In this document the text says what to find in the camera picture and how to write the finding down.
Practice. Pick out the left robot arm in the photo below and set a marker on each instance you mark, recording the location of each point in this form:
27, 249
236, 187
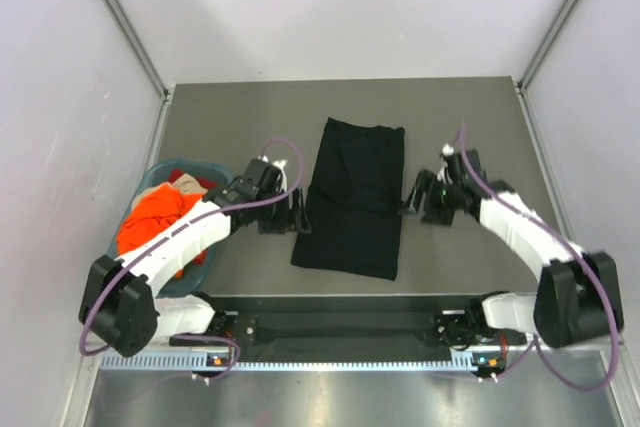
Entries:
121, 303

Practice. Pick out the red garment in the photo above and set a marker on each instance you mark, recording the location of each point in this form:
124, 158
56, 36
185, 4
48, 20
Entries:
207, 183

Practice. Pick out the black t-shirt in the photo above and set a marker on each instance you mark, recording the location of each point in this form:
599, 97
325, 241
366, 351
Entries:
353, 202

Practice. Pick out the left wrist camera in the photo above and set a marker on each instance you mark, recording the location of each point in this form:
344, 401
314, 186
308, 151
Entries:
264, 177

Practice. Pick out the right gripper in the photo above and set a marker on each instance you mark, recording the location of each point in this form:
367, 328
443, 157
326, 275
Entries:
427, 181

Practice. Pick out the beige garment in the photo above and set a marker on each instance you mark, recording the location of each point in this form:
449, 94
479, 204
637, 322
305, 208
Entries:
190, 182

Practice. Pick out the slotted cable duct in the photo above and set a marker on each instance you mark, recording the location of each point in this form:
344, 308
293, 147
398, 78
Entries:
217, 360

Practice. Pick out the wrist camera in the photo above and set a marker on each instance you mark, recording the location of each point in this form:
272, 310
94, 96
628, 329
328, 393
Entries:
264, 177
454, 169

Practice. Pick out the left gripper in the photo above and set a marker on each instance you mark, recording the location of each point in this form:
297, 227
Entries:
291, 218

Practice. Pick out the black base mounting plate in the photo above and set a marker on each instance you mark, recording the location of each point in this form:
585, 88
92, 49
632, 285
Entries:
332, 328

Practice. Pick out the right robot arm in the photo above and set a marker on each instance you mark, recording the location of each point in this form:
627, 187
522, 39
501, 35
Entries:
577, 297

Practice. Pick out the orange t-shirt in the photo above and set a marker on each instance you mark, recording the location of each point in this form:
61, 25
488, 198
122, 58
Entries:
153, 211

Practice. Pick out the right corner aluminium post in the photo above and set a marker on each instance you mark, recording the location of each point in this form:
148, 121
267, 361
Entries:
554, 30

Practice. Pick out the corner aluminium post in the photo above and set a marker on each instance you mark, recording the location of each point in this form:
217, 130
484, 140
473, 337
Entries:
126, 27
554, 30

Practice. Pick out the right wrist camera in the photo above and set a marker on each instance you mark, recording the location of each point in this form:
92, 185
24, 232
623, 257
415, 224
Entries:
454, 169

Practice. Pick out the left corner aluminium post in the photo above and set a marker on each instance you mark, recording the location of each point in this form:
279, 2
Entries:
126, 27

